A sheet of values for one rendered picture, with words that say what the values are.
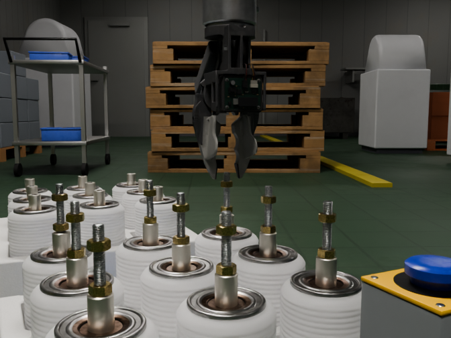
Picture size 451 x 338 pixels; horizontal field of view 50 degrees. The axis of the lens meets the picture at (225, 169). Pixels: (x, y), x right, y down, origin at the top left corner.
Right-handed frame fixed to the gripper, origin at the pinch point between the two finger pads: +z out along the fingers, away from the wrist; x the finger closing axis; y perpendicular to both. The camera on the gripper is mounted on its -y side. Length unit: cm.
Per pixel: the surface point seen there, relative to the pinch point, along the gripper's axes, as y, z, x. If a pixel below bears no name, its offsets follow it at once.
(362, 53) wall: -734, -117, 493
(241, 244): 5.2, 10.2, 0.7
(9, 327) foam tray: 8.8, 16.9, -29.3
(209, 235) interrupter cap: 1.3, 9.5, -2.9
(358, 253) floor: -59, 35, 61
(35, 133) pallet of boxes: -481, 14, -63
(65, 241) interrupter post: 5.5, 7.8, -22.8
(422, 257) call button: 40.7, 1.8, 2.0
